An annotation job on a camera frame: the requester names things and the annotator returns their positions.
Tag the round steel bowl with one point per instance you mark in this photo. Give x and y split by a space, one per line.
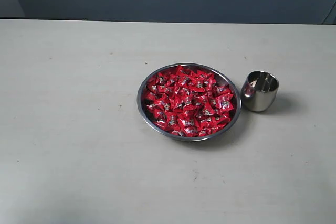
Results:
190 98

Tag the stainless steel cup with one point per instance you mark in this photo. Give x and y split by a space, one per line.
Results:
259 91

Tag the red wrapped candy left side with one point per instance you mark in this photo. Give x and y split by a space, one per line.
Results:
163 102

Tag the red wrapped candy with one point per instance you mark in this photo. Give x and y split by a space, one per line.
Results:
163 102
188 127
223 102
183 71

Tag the red wrapped candy top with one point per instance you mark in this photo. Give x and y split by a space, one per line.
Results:
183 71

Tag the red wrapped candy bottom centre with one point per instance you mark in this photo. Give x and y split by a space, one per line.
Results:
188 127

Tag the red wrapped candy right side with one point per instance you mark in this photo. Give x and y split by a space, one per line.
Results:
223 102

